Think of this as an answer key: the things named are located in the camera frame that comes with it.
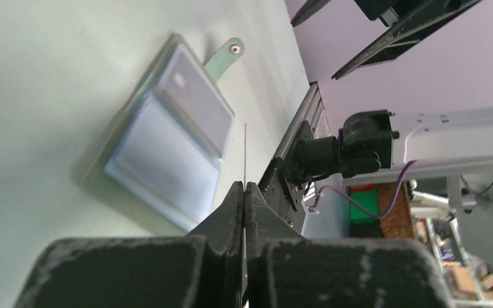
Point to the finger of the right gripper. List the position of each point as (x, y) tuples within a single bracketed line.
[(418, 24), (308, 9)]

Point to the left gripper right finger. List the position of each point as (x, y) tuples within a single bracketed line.
[(288, 270)]

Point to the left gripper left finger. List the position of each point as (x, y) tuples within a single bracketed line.
[(199, 269)]

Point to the thin card edge-on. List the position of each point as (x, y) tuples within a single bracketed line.
[(245, 156)]

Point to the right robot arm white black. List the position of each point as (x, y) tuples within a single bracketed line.
[(440, 92)]

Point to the aluminium frame rail front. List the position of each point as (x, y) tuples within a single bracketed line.
[(311, 110)]

